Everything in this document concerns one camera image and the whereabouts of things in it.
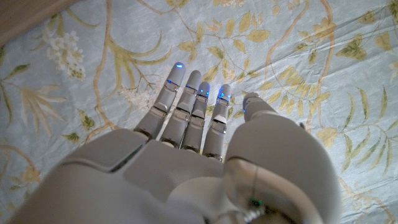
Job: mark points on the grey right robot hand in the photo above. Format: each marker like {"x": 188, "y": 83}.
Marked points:
{"x": 174, "y": 174}

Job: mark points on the floral printed backdrop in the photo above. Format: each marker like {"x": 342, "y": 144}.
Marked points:
{"x": 311, "y": 62}

